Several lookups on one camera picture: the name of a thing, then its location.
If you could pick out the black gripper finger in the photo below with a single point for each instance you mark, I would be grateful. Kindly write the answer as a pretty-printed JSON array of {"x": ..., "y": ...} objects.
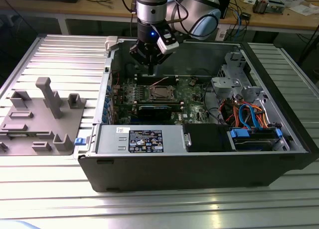
[
  {"x": 140, "y": 52},
  {"x": 157, "y": 57}
]

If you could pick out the thin metal locking lever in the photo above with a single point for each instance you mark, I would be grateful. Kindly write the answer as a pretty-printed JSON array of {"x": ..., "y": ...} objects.
[{"x": 159, "y": 81}]

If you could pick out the silver CPU plate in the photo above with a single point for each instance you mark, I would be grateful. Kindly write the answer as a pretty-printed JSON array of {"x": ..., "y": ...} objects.
[{"x": 160, "y": 91}]

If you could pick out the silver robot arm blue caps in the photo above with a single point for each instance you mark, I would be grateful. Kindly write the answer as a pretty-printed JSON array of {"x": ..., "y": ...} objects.
[{"x": 150, "y": 7}]

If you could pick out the black RAM slot bank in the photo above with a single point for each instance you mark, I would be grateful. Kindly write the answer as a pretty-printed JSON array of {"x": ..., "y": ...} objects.
[
  {"x": 142, "y": 79},
  {"x": 174, "y": 104}
]

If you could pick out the CPU socket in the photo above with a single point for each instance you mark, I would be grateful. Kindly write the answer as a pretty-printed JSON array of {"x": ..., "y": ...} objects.
[{"x": 163, "y": 99}]

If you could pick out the grey case latch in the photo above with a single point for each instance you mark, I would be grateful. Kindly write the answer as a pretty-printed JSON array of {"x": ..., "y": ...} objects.
[{"x": 111, "y": 42}]

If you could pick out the wooden workbench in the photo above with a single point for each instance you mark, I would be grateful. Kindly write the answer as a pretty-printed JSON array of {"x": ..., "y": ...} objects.
[{"x": 99, "y": 7}]

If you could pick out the black graphics card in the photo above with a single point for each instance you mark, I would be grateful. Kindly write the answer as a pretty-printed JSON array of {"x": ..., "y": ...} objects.
[{"x": 154, "y": 112}]

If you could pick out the green motherboard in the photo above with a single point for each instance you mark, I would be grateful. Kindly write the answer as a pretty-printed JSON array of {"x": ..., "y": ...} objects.
[{"x": 194, "y": 109}]

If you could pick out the grey metal drive cage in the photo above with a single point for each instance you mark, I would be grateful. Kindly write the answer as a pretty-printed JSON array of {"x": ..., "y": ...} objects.
[{"x": 224, "y": 83}]

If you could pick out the small white sticker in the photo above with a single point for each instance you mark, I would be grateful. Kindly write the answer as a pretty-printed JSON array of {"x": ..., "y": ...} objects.
[{"x": 122, "y": 130}]

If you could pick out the black printed label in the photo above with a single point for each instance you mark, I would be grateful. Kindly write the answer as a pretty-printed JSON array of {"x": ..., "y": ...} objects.
[{"x": 144, "y": 142}]

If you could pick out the grey power supply unit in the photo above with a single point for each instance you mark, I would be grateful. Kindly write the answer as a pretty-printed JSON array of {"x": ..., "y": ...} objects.
[{"x": 109, "y": 139}]

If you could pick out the black drive bay box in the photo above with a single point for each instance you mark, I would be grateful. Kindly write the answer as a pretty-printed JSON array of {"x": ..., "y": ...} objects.
[{"x": 207, "y": 139}]

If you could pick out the small black box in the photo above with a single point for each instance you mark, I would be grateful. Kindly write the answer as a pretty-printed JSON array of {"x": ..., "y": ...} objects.
[{"x": 245, "y": 16}]

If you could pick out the small blue clip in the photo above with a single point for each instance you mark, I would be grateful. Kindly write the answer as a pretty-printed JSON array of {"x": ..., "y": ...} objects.
[{"x": 79, "y": 141}]

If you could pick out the hard disk in blue carrier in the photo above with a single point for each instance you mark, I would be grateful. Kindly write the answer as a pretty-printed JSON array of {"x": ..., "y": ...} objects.
[{"x": 239, "y": 134}]

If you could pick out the metal heat sink cooler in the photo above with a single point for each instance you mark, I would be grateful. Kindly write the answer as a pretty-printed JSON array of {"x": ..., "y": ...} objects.
[{"x": 260, "y": 5}]

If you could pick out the black PC case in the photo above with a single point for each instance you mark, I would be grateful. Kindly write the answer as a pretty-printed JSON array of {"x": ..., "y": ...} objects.
[{"x": 174, "y": 171}]

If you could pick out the grey plastic parts rack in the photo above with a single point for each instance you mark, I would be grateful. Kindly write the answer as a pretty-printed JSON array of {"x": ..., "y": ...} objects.
[{"x": 37, "y": 119}]

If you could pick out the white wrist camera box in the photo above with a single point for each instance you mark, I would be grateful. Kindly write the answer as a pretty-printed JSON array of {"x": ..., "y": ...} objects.
[{"x": 169, "y": 46}]

